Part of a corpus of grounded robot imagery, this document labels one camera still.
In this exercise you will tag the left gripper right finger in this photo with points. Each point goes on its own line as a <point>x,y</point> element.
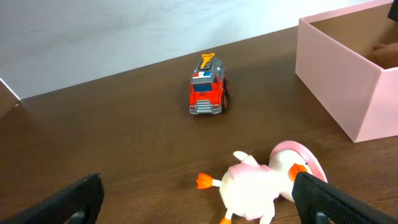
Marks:
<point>317,202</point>

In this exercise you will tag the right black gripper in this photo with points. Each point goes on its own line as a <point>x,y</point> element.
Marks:
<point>393,13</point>

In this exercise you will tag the white pink toy duck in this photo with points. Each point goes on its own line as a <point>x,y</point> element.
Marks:
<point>248,189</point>

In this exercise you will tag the red toy fire truck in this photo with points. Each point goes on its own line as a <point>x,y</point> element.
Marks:
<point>209,87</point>

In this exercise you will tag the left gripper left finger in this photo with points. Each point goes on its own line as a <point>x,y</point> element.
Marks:
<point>78,203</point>

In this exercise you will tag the pink cardboard box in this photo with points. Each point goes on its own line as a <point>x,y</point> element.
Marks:
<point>332,51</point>

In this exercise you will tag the brown plush toy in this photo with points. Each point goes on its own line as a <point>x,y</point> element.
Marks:
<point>384,55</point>

